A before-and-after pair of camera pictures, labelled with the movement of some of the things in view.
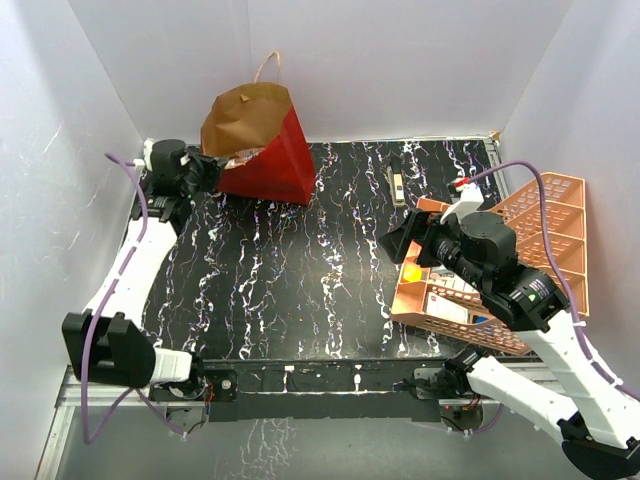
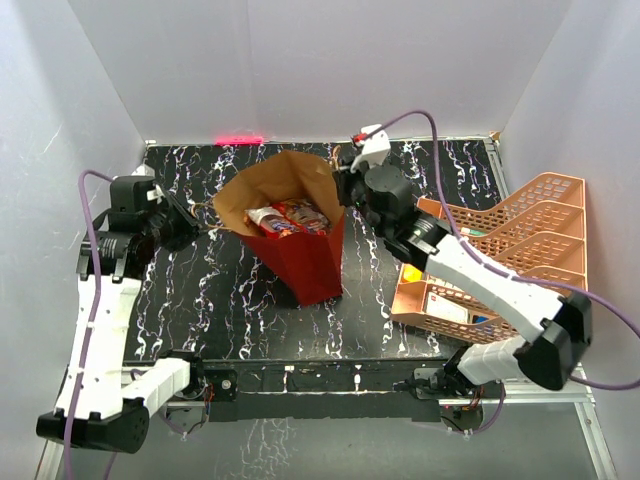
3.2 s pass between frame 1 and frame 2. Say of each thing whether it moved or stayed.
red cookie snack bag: moved
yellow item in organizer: stayed
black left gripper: moved
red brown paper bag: moved
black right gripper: moved
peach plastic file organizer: stayed
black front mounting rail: stayed
